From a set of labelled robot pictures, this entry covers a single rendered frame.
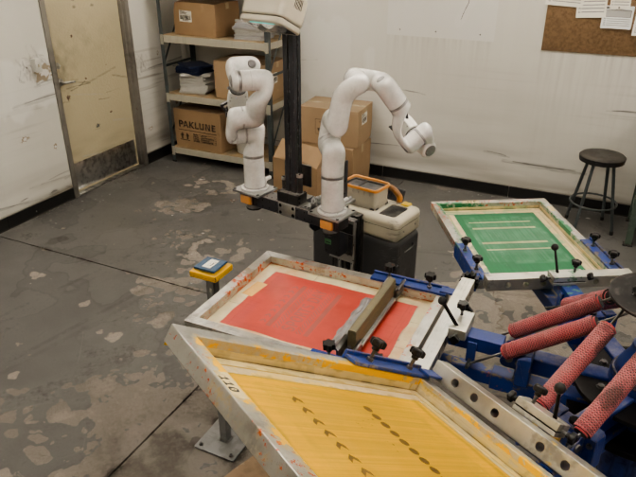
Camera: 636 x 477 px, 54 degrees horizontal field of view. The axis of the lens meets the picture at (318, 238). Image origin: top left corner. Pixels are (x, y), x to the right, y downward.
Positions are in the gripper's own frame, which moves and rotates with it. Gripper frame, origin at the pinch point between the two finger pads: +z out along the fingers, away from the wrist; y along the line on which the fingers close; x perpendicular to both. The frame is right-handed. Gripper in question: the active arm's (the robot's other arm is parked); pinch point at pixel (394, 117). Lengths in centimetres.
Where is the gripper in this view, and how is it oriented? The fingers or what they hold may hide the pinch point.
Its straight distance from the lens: 288.3
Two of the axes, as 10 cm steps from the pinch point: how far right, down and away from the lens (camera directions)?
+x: -8.9, 2.4, -3.9
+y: 0.8, -7.6, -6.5
